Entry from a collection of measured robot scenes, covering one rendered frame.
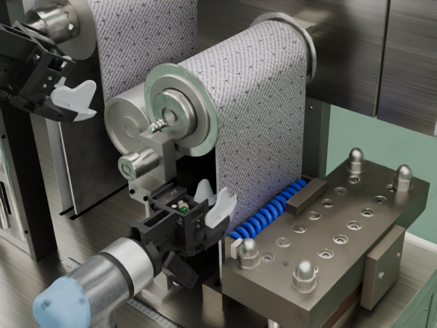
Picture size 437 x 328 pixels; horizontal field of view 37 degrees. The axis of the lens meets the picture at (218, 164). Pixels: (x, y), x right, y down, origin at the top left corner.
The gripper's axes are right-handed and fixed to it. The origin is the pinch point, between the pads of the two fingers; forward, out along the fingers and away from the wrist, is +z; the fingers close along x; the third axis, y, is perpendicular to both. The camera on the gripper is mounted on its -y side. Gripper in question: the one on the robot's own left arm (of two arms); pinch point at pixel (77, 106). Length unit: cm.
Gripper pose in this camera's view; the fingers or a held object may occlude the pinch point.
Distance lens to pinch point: 93.0
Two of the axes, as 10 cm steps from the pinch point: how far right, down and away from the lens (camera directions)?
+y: 5.9, -7.7, -2.3
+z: 4.9, 1.2, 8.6
